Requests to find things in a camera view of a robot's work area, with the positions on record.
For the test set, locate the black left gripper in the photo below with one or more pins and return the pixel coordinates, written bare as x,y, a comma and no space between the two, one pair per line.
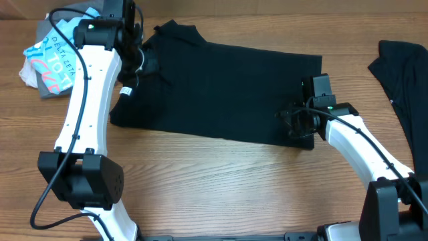
127,78

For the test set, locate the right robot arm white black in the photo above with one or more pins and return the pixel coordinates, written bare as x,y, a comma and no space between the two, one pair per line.
395,205

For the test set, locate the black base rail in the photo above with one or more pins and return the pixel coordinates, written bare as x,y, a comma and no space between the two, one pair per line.
290,236

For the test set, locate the black t-shirt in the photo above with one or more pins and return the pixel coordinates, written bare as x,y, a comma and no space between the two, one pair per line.
196,87

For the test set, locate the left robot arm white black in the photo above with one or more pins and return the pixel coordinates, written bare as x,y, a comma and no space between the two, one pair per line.
98,51

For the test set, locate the white folded garment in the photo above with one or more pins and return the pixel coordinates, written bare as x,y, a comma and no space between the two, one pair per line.
28,73

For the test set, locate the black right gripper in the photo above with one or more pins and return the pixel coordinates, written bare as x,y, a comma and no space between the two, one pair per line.
305,131

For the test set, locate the light blue printed t-shirt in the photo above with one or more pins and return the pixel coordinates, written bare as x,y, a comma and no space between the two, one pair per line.
54,59

